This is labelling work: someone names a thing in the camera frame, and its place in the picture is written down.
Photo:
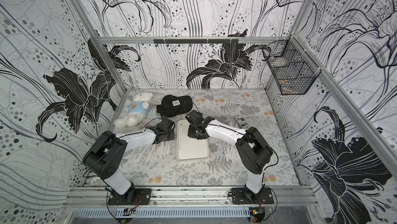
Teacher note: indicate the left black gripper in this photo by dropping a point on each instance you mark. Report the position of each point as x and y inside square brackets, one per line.
[172, 132]

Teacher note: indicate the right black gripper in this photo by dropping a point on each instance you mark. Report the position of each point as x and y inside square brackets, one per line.
[195, 126]

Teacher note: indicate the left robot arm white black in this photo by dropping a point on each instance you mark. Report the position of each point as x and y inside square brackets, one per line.
[104, 157]

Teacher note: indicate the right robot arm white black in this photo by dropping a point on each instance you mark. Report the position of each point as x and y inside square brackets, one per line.
[254, 152]

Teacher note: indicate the white storage tray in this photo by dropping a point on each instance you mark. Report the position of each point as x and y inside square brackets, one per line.
[189, 149]

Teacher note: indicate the left pile wrapped straw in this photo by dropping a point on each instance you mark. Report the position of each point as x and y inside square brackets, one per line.
[156, 151]

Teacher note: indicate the black cap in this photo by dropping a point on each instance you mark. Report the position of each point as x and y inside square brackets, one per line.
[172, 106]

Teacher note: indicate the white teddy bear blue shirt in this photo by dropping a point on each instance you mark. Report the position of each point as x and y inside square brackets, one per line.
[136, 112]

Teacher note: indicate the small remote device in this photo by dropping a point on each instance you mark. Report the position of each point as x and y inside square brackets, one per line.
[242, 123]

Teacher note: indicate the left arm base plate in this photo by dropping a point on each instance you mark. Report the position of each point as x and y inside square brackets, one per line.
[133, 196]

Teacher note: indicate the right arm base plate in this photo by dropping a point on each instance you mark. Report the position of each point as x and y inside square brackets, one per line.
[242, 196]

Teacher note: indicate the white cable duct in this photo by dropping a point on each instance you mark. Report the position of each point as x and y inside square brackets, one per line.
[150, 212]

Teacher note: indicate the black wall bar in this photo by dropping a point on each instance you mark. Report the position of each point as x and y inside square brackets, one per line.
[195, 41]

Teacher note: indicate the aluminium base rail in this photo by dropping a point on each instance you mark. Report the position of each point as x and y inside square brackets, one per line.
[190, 196]

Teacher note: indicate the black wire basket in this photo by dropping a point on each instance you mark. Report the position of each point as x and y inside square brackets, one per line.
[291, 72]

